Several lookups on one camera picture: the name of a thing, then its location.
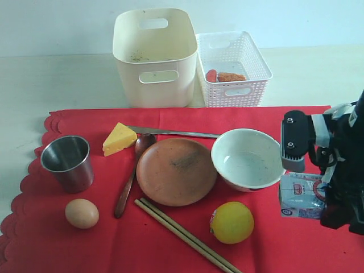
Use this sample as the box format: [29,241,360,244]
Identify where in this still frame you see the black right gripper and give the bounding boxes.
[308,113,363,235]

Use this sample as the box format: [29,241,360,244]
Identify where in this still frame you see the blue white milk carton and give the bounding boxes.
[278,172,328,220]

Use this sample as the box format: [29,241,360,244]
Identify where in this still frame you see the yellow lemon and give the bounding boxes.
[209,201,255,245]

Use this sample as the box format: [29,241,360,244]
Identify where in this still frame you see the orange fried nugget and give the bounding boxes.
[217,72,246,82]

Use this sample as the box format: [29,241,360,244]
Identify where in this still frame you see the red sausage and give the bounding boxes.
[206,69,217,82]

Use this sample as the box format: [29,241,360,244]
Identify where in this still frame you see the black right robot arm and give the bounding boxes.
[315,95,363,235]

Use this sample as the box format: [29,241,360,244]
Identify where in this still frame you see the white ceramic bowl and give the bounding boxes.
[211,129,286,192]

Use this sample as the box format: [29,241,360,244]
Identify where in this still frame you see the red scalloped table cloth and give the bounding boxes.
[1,107,363,272]

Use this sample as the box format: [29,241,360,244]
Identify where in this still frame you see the brown wooden plate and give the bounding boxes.
[136,138,218,206]

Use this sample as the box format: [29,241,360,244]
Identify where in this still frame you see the white woven plastic basket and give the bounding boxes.
[196,31,272,107]

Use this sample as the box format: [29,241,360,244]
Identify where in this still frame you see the lower wooden chopstick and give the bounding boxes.
[134,198,235,273]

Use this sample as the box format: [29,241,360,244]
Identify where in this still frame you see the wooden chopstick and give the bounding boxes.
[140,197,244,273]
[134,198,235,273]

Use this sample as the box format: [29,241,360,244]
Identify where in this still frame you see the upper wooden chopstick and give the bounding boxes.
[140,197,244,273]

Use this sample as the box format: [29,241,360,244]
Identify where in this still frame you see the dark wooden spoon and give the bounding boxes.
[114,133,156,219]

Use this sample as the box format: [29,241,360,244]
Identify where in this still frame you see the silver table knife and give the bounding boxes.
[128,126,220,139]

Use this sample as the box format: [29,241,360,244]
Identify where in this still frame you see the cream plastic tub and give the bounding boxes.
[112,8,197,108]

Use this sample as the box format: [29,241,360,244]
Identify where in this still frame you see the brown egg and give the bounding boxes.
[65,198,99,229]

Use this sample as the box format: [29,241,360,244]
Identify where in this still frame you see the stainless steel cup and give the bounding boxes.
[40,135,94,194]

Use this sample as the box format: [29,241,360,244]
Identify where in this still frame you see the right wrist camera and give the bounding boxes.
[280,110,315,173]

